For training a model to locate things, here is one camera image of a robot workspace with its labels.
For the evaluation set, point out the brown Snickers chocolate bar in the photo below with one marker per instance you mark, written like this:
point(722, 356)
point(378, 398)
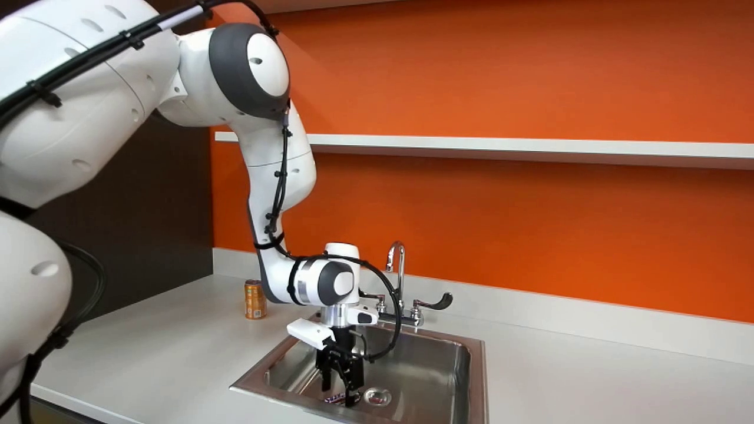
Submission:
point(334, 396)

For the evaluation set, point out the dark wood cabinet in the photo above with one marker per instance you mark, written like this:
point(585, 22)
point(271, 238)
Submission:
point(149, 212)

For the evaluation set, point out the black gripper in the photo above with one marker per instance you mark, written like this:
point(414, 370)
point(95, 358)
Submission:
point(342, 344)

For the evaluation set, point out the white backsplash strip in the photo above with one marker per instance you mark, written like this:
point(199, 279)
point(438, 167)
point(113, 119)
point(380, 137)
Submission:
point(590, 319)

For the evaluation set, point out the stainless steel sink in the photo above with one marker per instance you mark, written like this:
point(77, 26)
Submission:
point(427, 369)

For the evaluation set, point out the round metal sink drain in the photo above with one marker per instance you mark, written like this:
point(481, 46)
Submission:
point(378, 396)

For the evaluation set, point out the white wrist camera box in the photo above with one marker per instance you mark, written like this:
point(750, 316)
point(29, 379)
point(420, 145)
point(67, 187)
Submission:
point(307, 333)

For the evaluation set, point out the white wall shelf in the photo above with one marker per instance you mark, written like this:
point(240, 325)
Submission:
point(510, 147)

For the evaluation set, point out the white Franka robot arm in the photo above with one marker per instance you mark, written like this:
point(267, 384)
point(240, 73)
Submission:
point(77, 102)

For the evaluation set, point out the orange soda can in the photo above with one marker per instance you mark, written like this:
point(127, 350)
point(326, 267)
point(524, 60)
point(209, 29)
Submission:
point(255, 300)

